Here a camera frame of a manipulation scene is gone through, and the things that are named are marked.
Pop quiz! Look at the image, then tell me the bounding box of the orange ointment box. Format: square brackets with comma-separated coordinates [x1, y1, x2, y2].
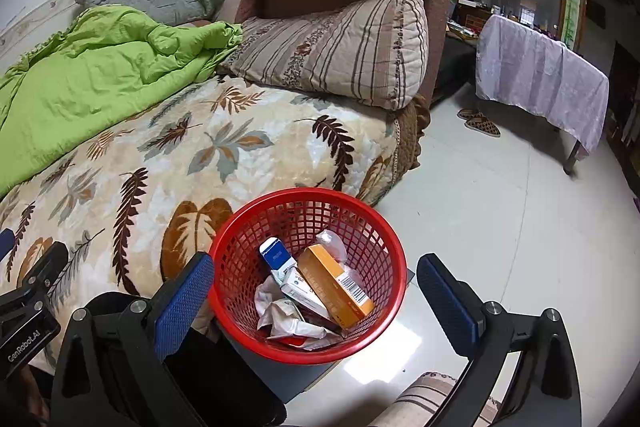
[297, 244, 375, 329]

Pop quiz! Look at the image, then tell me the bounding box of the red torn wrapper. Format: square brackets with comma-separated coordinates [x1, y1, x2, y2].
[276, 335, 324, 351]

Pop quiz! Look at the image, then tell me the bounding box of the leaf pattern beige blanket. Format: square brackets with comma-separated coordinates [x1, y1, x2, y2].
[1, 78, 430, 364]

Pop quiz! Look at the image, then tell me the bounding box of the crumpled white paper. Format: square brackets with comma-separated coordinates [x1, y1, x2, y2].
[254, 275, 343, 349]

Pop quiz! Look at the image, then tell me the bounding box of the white medicine box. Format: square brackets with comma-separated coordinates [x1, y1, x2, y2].
[258, 237, 331, 320]

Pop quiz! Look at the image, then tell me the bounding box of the red plastic basket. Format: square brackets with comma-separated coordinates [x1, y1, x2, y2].
[208, 188, 408, 365]

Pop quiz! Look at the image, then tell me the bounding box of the green quilt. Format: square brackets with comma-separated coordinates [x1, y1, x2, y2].
[1, 4, 243, 194]

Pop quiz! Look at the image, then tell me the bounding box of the brown patterned slipper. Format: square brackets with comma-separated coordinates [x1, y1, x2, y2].
[457, 108, 501, 138]

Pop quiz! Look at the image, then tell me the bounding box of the purple cloth covered table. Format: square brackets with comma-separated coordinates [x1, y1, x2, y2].
[475, 15, 610, 174]

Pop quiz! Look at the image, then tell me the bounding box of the striped beige pillow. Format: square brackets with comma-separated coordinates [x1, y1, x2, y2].
[221, 0, 430, 110]

